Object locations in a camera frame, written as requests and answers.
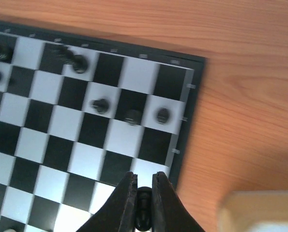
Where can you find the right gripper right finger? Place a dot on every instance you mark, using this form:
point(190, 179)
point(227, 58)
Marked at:
point(168, 212)

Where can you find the yellow metal tin box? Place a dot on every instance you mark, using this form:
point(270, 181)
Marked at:
point(254, 211)

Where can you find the black queen piece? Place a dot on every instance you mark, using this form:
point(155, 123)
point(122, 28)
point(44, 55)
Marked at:
point(79, 63)

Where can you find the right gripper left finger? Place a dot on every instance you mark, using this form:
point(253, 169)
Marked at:
point(118, 212)

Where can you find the black knight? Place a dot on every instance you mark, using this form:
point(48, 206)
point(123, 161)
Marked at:
point(6, 53)

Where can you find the black silver chess board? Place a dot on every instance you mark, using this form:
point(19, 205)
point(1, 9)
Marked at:
point(59, 159)

